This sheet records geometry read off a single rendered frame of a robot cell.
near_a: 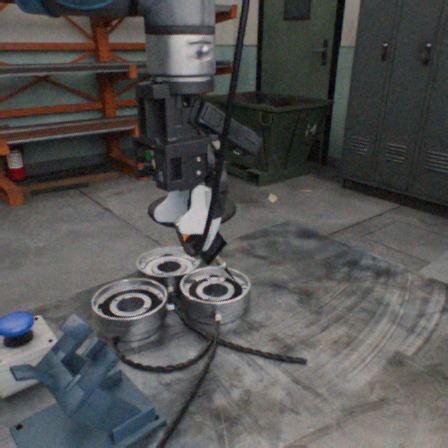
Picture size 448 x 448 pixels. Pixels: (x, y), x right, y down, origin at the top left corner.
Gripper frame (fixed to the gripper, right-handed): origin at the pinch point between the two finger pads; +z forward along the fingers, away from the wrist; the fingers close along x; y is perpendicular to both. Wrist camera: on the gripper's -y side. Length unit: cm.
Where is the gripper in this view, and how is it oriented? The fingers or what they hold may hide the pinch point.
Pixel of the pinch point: (201, 235)
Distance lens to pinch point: 56.9
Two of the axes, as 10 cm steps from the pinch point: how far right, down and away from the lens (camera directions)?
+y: -7.5, 2.7, -6.0
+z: 0.0, 9.1, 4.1
